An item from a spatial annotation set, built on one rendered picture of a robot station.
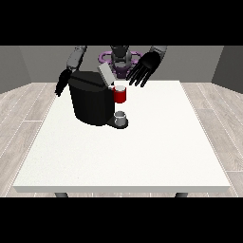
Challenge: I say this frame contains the small grey cup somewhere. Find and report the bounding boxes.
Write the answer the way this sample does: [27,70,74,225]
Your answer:
[114,110,128,126]

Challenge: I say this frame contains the grey robot trunk purple rings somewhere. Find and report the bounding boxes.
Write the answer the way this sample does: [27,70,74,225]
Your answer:
[98,46,142,79]

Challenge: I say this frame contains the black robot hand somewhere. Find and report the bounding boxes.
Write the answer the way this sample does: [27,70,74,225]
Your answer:
[125,51,161,88]
[54,67,73,98]

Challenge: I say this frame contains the red pod holder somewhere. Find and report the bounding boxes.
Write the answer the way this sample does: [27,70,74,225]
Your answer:
[112,87,128,104]

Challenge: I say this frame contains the black coffee machine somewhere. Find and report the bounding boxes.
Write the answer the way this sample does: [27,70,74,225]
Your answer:
[67,70,129,130]

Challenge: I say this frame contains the pale grey machine lid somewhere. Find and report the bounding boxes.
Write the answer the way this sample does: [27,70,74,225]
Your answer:
[97,62,115,86]

